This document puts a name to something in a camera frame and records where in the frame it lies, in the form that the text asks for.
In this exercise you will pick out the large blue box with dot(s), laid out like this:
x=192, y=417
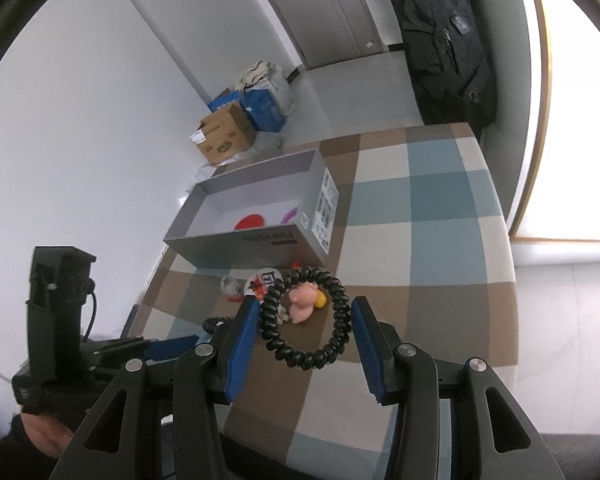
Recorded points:
x=267, y=110

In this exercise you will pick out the brown cardboard box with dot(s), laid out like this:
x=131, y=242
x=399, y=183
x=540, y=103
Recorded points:
x=225, y=135

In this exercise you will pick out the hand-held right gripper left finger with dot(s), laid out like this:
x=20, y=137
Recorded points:
x=242, y=345

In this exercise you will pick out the checked tablecloth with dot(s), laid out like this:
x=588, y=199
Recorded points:
x=430, y=210

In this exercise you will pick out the grey door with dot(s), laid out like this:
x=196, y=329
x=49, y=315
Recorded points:
x=340, y=15

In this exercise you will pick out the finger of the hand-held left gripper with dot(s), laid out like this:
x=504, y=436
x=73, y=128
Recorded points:
x=170, y=349

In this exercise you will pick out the small blue box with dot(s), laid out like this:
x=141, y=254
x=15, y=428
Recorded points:
x=220, y=102

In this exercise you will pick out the person's left hand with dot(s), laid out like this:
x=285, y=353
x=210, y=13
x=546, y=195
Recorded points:
x=47, y=435

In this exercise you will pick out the pink pig charm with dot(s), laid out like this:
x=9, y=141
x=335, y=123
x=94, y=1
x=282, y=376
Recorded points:
x=300, y=302

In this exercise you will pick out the red round trinket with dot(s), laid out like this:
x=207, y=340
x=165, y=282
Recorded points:
x=250, y=221

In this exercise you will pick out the clear and red trinket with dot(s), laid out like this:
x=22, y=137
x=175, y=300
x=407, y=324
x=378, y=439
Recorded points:
x=230, y=285

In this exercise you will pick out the white round badge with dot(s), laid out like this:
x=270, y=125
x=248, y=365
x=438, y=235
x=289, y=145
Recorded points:
x=262, y=282

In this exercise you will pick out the gold-framed window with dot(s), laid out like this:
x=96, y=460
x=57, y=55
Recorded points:
x=575, y=110

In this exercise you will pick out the black backpack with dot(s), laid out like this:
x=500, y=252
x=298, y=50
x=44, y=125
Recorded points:
x=440, y=35

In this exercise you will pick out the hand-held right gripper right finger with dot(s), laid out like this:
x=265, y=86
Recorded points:
x=367, y=345

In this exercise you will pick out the clear plastic wrap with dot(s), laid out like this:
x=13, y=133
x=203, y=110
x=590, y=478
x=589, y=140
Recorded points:
x=260, y=142

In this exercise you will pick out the person's left forearm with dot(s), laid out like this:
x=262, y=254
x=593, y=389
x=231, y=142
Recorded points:
x=5, y=452

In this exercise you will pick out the grey cardboard box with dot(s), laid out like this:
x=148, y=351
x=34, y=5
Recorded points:
x=260, y=246

